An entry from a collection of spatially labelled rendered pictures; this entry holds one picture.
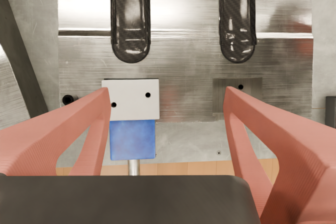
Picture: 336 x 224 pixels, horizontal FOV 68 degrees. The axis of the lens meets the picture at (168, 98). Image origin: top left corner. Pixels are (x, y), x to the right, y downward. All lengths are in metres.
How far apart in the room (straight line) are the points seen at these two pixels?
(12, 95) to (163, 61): 0.17
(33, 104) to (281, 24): 0.29
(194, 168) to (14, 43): 0.28
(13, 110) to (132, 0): 0.17
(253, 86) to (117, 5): 0.17
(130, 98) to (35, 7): 0.20
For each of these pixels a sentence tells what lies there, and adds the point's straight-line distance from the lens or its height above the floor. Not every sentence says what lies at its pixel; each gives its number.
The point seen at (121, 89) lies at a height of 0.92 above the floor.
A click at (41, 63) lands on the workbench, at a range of 0.36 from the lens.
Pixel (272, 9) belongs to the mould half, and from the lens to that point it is 0.29.
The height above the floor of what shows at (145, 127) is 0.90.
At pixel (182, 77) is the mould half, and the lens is 0.25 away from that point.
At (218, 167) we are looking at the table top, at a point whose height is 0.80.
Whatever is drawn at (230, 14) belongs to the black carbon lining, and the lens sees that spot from 0.28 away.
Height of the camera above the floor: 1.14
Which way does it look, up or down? 83 degrees down
